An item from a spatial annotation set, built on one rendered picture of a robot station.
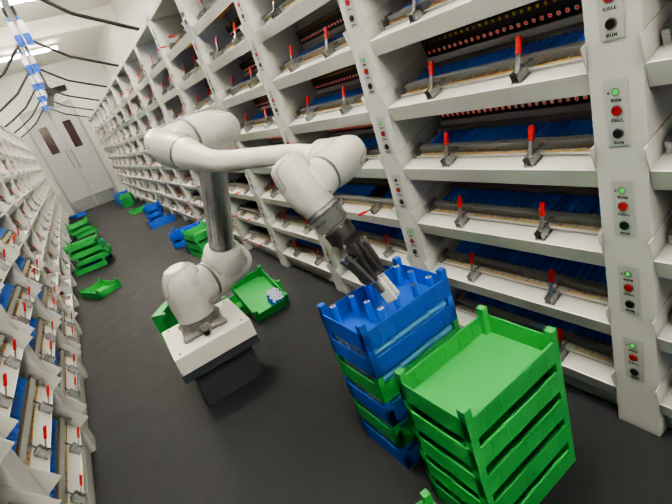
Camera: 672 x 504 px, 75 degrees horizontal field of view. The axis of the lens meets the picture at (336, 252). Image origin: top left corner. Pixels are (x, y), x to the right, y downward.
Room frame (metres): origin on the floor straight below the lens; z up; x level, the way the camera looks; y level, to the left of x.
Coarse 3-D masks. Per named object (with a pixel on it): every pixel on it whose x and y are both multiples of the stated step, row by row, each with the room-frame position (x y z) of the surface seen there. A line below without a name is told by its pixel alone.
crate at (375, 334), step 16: (384, 272) 1.16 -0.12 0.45; (416, 272) 1.12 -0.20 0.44; (432, 272) 1.06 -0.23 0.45; (400, 288) 1.13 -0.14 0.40; (432, 288) 0.99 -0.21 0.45; (448, 288) 1.01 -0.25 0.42; (320, 304) 1.05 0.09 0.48; (336, 304) 1.08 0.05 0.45; (384, 304) 1.07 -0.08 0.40; (416, 304) 0.96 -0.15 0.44; (432, 304) 0.98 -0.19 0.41; (352, 320) 1.05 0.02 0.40; (368, 320) 1.02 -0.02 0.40; (384, 320) 0.91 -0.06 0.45; (400, 320) 0.93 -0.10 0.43; (352, 336) 0.92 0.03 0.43; (368, 336) 0.89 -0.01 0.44; (384, 336) 0.91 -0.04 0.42; (368, 352) 0.88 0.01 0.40
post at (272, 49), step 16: (240, 0) 2.01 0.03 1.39; (256, 0) 2.01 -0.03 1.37; (240, 16) 2.06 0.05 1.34; (288, 32) 2.06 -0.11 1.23; (272, 48) 2.01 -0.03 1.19; (288, 48) 2.04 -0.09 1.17; (256, 64) 2.07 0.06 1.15; (288, 96) 2.01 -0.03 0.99; (288, 128) 1.99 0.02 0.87; (320, 240) 2.06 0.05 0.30; (336, 256) 2.00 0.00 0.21; (336, 272) 2.01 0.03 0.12
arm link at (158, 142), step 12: (180, 120) 1.48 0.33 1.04; (156, 132) 1.42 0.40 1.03; (168, 132) 1.40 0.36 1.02; (180, 132) 1.41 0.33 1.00; (192, 132) 1.44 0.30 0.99; (144, 144) 1.46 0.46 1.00; (156, 144) 1.39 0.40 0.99; (168, 144) 1.36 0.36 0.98; (156, 156) 1.39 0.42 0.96; (168, 156) 1.35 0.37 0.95
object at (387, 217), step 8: (344, 208) 1.79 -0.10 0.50; (352, 208) 1.74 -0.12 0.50; (360, 208) 1.70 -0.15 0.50; (368, 208) 1.66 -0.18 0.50; (352, 216) 1.73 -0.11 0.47; (360, 216) 1.67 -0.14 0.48; (368, 216) 1.62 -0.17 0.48; (376, 216) 1.56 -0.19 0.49; (384, 216) 1.53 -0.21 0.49; (392, 216) 1.49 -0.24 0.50; (384, 224) 1.55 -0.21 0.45; (392, 224) 1.50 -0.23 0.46
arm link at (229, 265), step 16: (208, 112) 1.53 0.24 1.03; (224, 112) 1.57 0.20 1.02; (208, 128) 1.47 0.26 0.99; (224, 128) 1.51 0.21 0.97; (208, 144) 1.47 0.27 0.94; (224, 144) 1.52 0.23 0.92; (208, 176) 1.55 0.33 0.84; (224, 176) 1.58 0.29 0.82; (208, 192) 1.58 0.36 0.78; (224, 192) 1.59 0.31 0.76; (208, 208) 1.60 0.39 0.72; (224, 208) 1.61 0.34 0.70; (208, 224) 1.64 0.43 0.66; (224, 224) 1.63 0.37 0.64; (208, 240) 1.68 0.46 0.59; (224, 240) 1.65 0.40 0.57; (208, 256) 1.67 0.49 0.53; (224, 256) 1.66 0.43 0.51; (240, 256) 1.70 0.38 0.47; (224, 272) 1.66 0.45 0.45; (240, 272) 1.71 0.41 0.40; (224, 288) 1.66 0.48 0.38
